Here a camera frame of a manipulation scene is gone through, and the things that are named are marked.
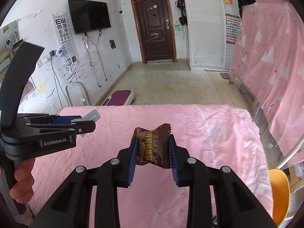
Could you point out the brown snack packet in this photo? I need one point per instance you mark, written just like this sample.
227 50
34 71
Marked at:
153 146

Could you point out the pink tree print curtain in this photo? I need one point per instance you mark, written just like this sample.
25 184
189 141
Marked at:
268 58

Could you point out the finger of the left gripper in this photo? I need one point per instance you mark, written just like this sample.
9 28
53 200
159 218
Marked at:
83 127
65 119

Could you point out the orange chair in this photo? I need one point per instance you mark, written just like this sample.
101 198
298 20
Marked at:
281 194

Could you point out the pink bed sheet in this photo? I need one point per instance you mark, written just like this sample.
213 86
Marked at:
217 135

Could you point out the eye chart poster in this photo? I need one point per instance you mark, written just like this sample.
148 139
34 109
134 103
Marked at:
63 33

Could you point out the wall mounted television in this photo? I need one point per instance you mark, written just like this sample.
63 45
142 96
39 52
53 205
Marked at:
88 16

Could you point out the hanging black bags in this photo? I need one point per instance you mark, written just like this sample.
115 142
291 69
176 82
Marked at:
180 4

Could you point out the left hand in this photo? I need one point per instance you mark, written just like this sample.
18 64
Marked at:
22 191

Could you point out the colourful wall chart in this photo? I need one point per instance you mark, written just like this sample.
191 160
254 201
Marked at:
233 25

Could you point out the white metal frame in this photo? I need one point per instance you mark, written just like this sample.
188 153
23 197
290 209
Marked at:
77 94

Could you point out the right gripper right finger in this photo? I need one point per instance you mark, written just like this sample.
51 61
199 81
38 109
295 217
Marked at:
217 197

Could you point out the dark brown door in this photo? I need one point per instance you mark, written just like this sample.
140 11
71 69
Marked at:
154 25

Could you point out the purple vibration plate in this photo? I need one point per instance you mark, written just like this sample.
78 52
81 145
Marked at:
119 98

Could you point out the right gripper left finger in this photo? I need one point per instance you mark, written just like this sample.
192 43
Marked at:
88 197

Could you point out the white louvered wardrobe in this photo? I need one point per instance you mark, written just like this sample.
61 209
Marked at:
207 33

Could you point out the wall power socket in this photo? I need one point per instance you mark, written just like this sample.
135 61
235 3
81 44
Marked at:
43 60

